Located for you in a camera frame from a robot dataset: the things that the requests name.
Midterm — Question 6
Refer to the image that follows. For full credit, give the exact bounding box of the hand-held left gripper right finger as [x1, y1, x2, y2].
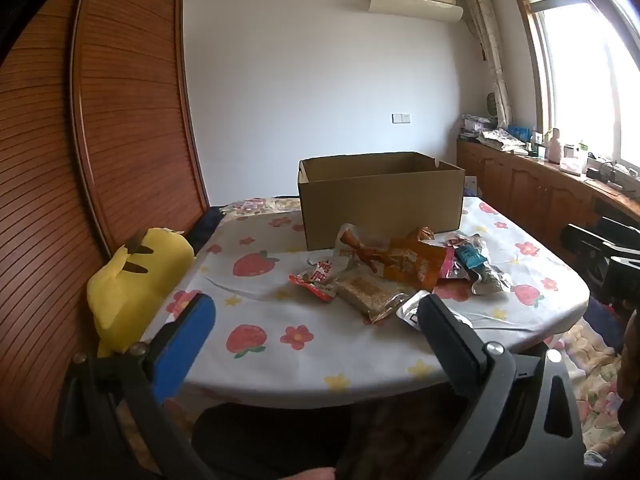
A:
[416, 292, 587, 480]

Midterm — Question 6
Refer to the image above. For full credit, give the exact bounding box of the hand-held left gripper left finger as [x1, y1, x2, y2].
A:
[52, 292, 217, 480]

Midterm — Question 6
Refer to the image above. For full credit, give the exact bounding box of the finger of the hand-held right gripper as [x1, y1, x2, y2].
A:
[561, 224, 611, 262]

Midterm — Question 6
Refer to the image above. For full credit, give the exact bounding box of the clear cereal bar packet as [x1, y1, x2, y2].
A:
[330, 267, 426, 323]

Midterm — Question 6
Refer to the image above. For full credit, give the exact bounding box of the brown cardboard box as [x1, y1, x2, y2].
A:
[298, 151, 466, 252]

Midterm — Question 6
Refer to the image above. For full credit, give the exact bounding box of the small silver foil packet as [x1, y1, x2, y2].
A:
[396, 292, 473, 331]

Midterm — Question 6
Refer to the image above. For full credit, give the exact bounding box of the large pink snack bag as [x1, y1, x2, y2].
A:
[435, 237, 476, 286]

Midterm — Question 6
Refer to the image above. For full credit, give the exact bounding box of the silver snack packet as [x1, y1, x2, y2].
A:
[470, 237, 513, 296]

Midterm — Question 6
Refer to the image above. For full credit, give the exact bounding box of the wooden cabinet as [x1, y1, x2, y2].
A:
[456, 139, 640, 271]

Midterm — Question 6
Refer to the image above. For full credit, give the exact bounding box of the yellow plush toy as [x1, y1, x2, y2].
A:
[86, 227, 197, 358]

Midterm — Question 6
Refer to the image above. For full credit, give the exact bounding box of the orange snack packet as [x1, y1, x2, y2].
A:
[385, 227, 451, 292]

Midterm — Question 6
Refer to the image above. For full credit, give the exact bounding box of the teal snack packet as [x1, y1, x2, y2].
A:
[454, 245, 488, 270]

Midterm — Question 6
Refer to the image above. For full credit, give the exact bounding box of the beige floral blanket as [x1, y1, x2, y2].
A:
[550, 305, 631, 461]

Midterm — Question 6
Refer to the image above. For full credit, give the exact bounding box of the strawberry print tablecloth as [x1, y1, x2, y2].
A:
[142, 195, 591, 408]

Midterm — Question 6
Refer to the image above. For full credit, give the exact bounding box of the clear packet with brown meat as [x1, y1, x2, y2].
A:
[332, 223, 401, 281]

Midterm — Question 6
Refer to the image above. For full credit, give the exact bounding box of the pile of papers and packets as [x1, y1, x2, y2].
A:
[460, 114, 533, 153]

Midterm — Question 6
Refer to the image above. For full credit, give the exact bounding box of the red and white snack packet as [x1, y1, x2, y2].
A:
[288, 255, 346, 303]

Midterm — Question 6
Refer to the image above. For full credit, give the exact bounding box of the window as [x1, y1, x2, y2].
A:
[507, 0, 640, 196]

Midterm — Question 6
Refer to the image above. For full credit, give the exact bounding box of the patterned curtain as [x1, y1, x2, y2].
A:
[460, 0, 513, 133]

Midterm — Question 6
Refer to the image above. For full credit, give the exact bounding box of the wooden slatted door panel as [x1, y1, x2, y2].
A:
[0, 0, 108, 461]

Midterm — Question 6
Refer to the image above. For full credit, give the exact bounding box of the wooden slatted framed door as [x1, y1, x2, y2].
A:
[70, 0, 211, 261]

